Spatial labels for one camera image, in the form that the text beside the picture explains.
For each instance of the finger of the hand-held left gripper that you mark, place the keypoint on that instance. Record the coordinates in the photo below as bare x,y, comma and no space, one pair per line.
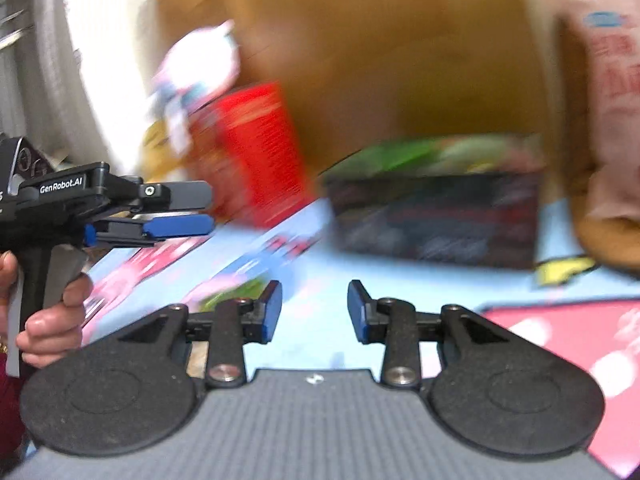
177,225
175,195

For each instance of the grey curtain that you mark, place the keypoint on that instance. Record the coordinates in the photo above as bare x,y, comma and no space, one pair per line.
47,35

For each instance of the pastel plush toy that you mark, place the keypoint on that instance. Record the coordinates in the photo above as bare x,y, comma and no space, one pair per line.
200,75

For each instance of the light green packet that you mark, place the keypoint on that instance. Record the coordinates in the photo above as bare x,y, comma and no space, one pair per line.
470,152
235,294

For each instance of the dark green packet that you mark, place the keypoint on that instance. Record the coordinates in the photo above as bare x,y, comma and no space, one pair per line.
400,155

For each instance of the black cardboard box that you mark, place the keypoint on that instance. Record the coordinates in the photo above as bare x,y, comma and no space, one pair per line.
435,220

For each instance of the printed blanket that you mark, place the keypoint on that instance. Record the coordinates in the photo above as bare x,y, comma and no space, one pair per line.
500,290

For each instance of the yellow plush duck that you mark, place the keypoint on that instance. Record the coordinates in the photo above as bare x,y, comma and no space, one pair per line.
160,152

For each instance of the wooden board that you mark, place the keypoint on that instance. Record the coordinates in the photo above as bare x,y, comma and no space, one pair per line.
375,45

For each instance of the red gift box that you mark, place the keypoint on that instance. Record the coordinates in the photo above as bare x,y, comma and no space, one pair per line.
255,155

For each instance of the person's left hand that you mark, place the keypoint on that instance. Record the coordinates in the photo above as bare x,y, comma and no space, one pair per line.
55,325

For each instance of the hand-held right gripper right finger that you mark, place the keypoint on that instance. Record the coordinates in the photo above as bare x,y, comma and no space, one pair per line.
357,312

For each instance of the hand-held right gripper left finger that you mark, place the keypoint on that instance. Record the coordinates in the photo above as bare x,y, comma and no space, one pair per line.
272,312

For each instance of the pink snack bag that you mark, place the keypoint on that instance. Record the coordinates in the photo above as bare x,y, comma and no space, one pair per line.
610,110

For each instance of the brown seat cushion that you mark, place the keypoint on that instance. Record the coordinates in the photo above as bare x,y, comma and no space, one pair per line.
595,245

